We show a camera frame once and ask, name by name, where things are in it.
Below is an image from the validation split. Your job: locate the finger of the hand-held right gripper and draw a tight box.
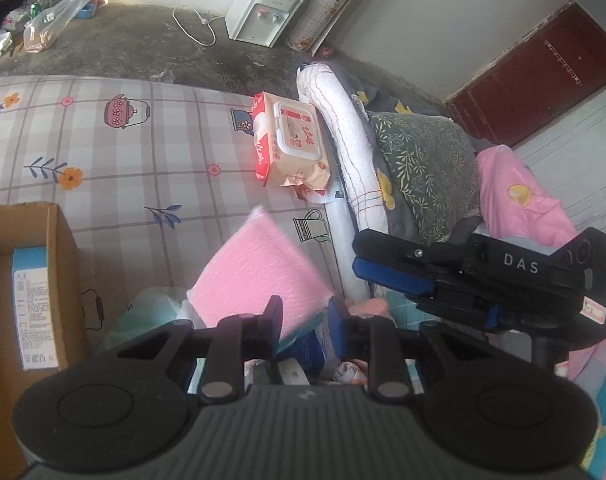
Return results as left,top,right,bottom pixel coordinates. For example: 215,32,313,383
353,229,464,267
353,257,436,306

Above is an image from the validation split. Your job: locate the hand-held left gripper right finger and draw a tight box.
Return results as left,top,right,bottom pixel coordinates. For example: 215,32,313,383
328,296,489,403

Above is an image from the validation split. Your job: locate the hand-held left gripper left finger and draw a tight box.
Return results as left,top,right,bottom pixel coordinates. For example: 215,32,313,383
117,296,284,406

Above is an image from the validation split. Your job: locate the pink quilted pad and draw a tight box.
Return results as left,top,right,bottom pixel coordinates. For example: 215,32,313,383
189,207,334,342

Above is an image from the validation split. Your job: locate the brown cardboard box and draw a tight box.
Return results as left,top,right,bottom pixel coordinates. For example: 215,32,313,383
0,202,87,480

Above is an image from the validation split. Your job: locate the peach soft cloth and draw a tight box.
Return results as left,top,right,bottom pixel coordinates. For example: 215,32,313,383
348,297,391,318

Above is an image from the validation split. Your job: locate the blue packet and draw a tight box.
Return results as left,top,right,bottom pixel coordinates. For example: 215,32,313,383
278,327,334,376

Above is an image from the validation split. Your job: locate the grey quilt with yellow print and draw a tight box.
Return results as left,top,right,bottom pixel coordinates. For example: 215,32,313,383
328,62,464,243

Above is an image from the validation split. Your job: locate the pink blanket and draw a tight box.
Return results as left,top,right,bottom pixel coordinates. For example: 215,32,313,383
476,145,606,381

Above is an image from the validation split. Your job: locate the green leaf print pillow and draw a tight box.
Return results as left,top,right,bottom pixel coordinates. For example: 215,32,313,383
368,112,481,246

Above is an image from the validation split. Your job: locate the light blue striped sheet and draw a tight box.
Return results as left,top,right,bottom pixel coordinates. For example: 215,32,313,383
513,80,606,241

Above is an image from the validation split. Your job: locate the red wet wipes packet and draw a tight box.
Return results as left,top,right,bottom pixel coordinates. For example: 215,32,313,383
250,91,331,203

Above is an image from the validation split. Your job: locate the dark red door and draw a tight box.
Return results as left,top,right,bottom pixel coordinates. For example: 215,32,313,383
445,2,606,148

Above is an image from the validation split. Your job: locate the blue and white carton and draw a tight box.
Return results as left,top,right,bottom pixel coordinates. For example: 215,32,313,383
12,246,58,372

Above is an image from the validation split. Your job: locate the rolled floral mat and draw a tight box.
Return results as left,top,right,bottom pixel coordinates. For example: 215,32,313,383
285,0,386,56

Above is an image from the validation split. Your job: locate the white water dispenser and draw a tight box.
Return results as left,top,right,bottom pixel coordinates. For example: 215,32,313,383
226,0,304,48

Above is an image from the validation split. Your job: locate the clear plastic bag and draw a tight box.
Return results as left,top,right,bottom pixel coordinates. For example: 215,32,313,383
23,0,106,53

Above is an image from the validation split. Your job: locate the white power cable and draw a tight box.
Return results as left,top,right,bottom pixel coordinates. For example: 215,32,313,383
173,4,229,47

